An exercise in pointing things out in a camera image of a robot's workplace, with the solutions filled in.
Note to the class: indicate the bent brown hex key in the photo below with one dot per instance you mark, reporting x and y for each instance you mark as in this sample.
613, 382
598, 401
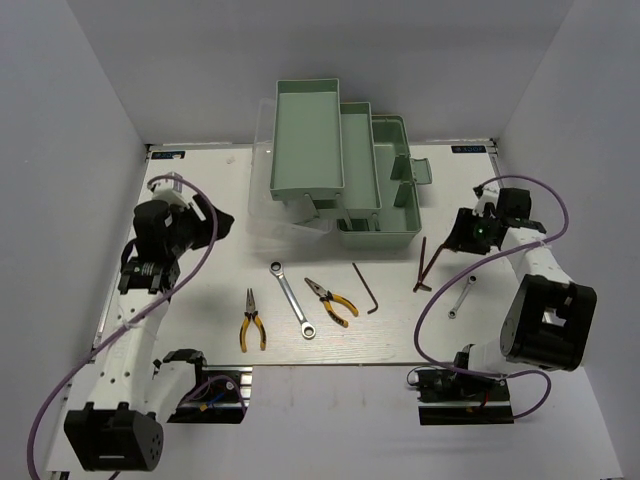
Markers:
429, 266

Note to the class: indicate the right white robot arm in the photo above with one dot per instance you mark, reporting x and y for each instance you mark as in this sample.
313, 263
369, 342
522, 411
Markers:
548, 322

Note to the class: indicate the small silver wrench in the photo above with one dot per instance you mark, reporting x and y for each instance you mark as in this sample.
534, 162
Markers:
471, 280

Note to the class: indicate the left blue label sticker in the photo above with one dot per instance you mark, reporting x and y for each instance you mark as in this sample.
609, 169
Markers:
167, 155

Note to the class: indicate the left yellow-handled pliers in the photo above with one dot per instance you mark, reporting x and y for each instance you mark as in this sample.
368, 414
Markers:
251, 316

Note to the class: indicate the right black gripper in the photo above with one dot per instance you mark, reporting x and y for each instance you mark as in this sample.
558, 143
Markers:
461, 238

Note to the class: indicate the right yellow-handled pliers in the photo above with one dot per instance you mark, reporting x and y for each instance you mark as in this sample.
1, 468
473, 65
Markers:
327, 298

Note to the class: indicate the large silver ratchet wrench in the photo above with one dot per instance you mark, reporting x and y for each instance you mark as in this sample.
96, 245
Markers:
308, 331

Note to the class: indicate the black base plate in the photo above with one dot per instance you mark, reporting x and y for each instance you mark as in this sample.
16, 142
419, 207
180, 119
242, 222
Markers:
446, 398
222, 397

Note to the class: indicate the yellow-handled pliers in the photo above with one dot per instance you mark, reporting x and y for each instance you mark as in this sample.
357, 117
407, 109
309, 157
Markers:
327, 298
251, 316

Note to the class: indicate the straight brown hex key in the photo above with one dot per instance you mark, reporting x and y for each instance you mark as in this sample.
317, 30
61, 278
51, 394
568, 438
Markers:
421, 266

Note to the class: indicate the blue label sticker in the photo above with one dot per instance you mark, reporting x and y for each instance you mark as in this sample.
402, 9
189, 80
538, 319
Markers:
468, 149
167, 155

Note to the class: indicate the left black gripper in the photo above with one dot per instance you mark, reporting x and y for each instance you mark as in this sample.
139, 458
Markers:
205, 226

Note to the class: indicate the right blue label sticker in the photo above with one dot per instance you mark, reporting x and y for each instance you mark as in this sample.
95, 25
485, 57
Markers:
468, 149

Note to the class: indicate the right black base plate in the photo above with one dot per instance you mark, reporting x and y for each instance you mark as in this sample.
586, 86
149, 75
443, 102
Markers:
446, 398

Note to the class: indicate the green cantilever toolbox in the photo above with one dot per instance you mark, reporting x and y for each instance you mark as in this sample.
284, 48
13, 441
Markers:
320, 164

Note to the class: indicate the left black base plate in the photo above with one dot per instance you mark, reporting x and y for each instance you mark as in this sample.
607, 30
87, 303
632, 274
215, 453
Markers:
222, 397

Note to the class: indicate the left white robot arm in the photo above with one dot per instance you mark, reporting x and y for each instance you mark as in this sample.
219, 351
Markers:
120, 427

